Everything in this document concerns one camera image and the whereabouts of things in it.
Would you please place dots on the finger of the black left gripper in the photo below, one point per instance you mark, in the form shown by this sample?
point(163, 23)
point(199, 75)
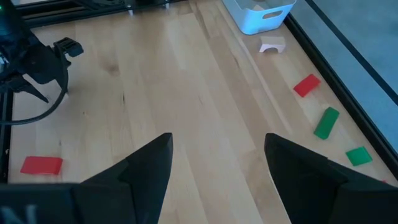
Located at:
point(29, 90)
point(62, 65)

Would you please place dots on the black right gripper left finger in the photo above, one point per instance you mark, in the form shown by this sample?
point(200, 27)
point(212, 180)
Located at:
point(133, 193)

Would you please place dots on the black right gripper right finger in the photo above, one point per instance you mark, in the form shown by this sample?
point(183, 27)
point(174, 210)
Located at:
point(311, 193)

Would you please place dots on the green half-cylinder block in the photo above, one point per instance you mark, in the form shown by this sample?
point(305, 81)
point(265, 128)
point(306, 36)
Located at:
point(359, 155)

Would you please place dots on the long green block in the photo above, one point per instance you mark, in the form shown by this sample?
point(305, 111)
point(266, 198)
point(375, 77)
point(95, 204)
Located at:
point(326, 123)

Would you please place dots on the red rectangular block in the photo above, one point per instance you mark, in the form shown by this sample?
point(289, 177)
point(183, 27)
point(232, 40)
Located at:
point(307, 85)
point(41, 165)

